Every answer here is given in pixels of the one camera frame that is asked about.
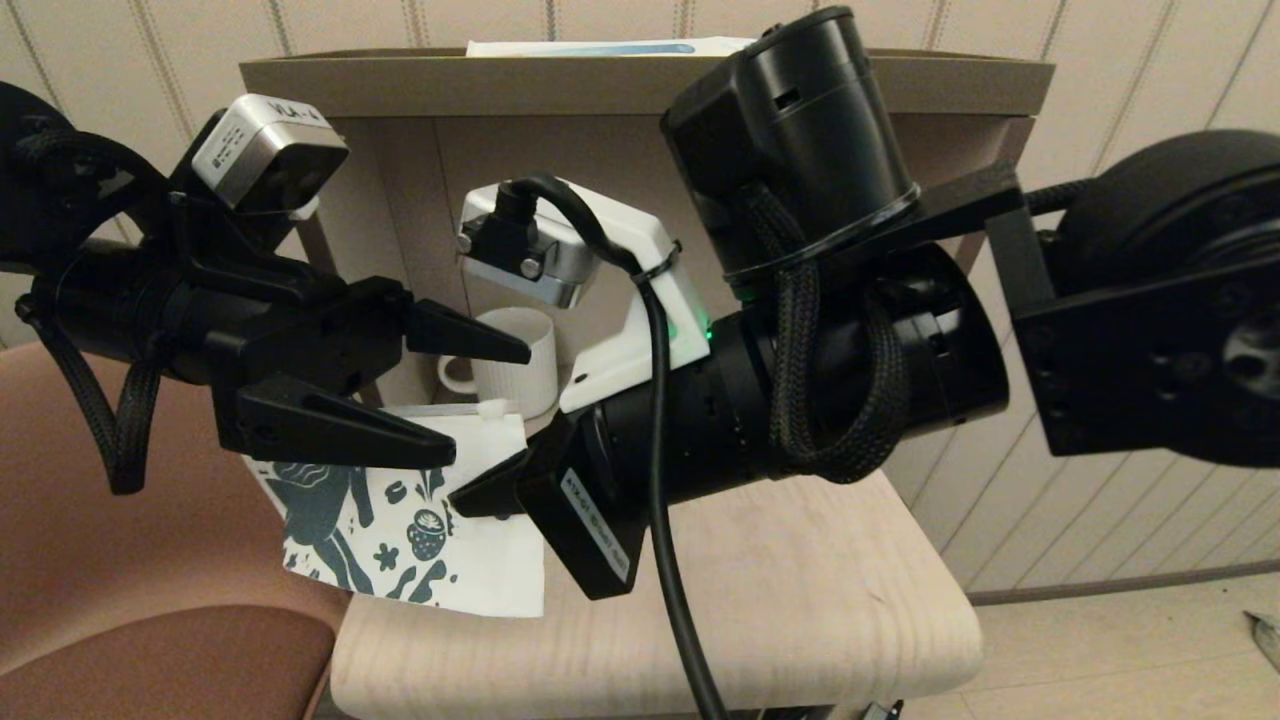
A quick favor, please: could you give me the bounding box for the white blue toothbrush box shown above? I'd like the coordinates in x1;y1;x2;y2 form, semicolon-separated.
465;37;756;58

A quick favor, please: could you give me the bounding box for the pink chair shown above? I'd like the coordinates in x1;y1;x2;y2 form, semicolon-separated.
0;340;351;720

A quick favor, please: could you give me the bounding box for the beige wooden desk shelf unit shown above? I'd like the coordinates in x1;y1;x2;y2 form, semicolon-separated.
238;48;1053;720

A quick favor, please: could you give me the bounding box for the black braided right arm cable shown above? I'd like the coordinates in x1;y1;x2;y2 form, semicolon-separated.
745;185;911;486

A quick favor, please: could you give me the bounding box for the crumpled clear plastic bag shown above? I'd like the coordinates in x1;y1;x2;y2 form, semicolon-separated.
1245;610;1280;671

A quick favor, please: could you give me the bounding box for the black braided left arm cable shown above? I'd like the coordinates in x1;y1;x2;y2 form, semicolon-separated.
15;295;166;496

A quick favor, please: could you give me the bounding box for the white horse print pouch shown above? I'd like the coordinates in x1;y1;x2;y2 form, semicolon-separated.
245;400;548;619

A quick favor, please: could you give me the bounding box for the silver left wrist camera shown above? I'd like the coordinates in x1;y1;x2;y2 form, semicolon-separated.
192;93;351;223

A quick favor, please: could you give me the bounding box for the white ribbed ceramic mug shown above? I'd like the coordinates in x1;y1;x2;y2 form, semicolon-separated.
437;307;558;421

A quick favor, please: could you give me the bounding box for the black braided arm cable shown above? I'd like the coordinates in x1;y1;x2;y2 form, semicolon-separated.
15;295;166;496
745;185;911;486

